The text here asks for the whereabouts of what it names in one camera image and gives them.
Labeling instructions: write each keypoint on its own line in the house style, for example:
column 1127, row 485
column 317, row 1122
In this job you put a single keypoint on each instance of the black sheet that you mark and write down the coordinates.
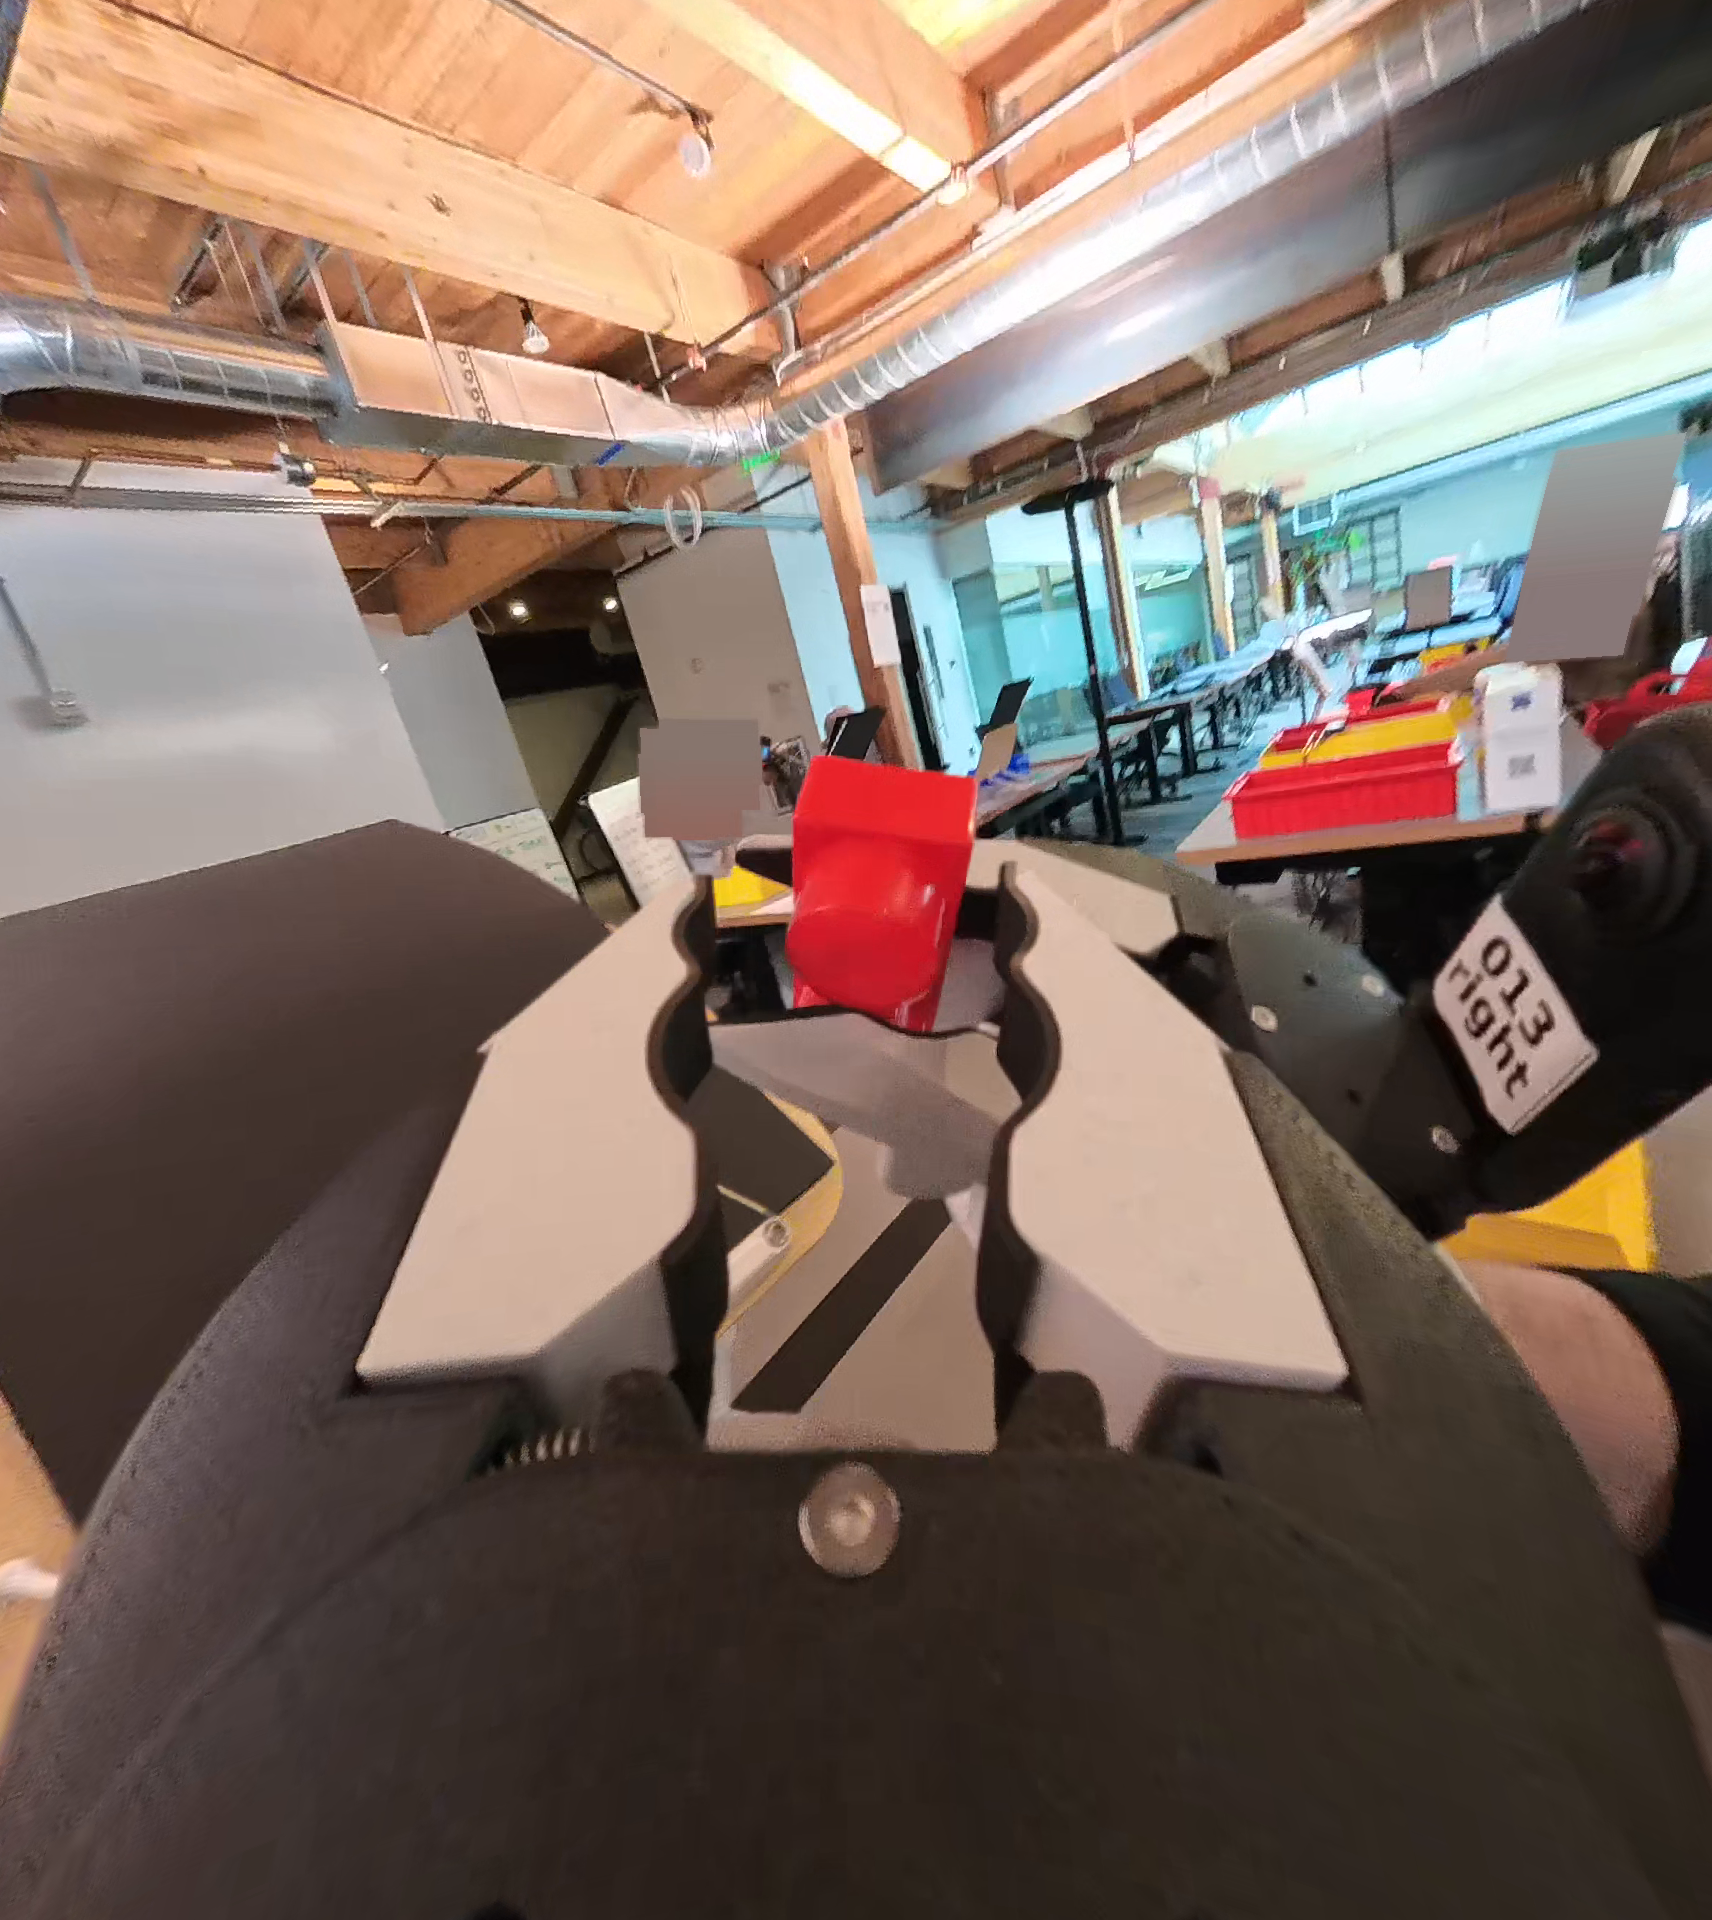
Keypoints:
column 196, row 1080

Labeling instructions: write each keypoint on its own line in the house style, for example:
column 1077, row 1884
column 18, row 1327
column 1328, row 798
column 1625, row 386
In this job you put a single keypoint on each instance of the wooden office desk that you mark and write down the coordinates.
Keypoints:
column 1336, row 842
column 1037, row 780

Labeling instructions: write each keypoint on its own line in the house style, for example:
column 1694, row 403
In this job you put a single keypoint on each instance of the small book stand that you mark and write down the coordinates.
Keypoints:
column 1003, row 720
column 852, row 733

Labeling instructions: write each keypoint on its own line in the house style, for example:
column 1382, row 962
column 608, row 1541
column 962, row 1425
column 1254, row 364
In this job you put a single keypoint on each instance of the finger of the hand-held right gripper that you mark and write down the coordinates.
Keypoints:
column 1134, row 909
column 887, row 1103

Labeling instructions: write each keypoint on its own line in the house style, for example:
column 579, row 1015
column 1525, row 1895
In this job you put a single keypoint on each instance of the white card display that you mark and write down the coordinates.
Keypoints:
column 1518, row 743

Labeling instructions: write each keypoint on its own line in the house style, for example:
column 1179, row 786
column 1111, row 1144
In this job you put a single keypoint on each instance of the red toy brick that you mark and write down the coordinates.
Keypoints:
column 878, row 884

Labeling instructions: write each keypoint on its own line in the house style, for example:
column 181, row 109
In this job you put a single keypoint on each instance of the long yellow bin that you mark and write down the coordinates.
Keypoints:
column 1380, row 734

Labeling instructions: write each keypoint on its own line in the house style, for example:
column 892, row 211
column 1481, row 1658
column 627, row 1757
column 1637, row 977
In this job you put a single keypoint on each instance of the red bag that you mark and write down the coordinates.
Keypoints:
column 1659, row 703

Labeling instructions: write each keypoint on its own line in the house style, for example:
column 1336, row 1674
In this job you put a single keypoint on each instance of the silver ventilation ducts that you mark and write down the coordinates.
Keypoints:
column 496, row 404

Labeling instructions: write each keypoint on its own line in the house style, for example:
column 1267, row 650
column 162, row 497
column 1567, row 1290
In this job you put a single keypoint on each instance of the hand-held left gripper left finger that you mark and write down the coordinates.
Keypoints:
column 557, row 1171

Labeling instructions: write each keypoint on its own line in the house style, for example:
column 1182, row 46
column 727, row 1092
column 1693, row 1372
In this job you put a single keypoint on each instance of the handwritten whiteboard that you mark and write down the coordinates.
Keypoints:
column 625, row 840
column 518, row 849

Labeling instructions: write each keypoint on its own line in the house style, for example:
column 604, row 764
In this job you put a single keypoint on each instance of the yellow plastic bin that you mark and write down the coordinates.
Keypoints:
column 748, row 891
column 1576, row 1223

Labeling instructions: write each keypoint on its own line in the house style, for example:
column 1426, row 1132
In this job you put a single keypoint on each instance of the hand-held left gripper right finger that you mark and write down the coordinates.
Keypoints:
column 1157, row 1201

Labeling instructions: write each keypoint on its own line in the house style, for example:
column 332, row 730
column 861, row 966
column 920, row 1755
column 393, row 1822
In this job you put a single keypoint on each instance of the long red bin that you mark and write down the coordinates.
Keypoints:
column 1336, row 795

